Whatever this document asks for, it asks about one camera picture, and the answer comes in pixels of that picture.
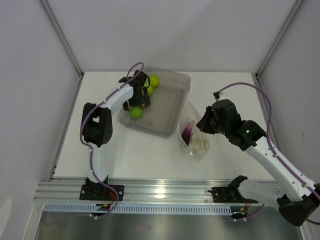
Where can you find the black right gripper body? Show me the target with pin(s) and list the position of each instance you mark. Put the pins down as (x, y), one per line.
(221, 127)

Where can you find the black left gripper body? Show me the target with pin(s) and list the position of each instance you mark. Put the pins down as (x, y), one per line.
(136, 100)

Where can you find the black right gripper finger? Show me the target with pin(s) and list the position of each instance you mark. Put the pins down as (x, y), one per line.
(210, 131)
(205, 121)

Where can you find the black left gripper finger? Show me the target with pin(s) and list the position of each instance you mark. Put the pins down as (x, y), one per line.
(126, 106)
(145, 103)

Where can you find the green custard apple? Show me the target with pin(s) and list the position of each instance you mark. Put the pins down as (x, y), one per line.
(136, 112)

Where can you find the clear dotted zip bag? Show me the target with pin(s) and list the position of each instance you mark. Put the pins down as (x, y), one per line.
(188, 114)

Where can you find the purple eggplant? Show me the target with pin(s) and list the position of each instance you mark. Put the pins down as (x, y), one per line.
(187, 132)

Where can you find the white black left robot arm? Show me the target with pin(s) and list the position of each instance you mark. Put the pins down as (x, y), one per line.
(132, 95)

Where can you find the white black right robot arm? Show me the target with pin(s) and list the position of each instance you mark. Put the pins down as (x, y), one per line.
(296, 197)

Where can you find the grey plastic food bin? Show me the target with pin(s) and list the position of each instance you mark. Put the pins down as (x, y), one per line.
(166, 104)

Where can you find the green lime near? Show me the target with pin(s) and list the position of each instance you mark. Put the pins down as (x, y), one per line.
(150, 91)

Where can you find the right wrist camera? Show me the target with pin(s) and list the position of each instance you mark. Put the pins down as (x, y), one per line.
(220, 96)

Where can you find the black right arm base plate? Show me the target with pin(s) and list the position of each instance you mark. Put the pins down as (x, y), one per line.
(228, 195)

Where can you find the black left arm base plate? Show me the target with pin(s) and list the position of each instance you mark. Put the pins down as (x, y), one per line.
(101, 193)

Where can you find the aluminium mounting rail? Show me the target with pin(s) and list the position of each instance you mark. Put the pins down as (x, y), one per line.
(147, 191)

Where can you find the white slotted cable duct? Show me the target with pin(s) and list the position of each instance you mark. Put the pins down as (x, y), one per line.
(132, 208)

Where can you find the left aluminium frame post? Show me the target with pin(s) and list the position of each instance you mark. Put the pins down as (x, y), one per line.
(46, 7)

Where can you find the aluminium frame post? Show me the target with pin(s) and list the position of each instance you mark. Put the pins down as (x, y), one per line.
(280, 36)
(46, 7)

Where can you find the right aluminium frame post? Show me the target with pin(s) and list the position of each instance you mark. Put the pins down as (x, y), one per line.
(280, 36)

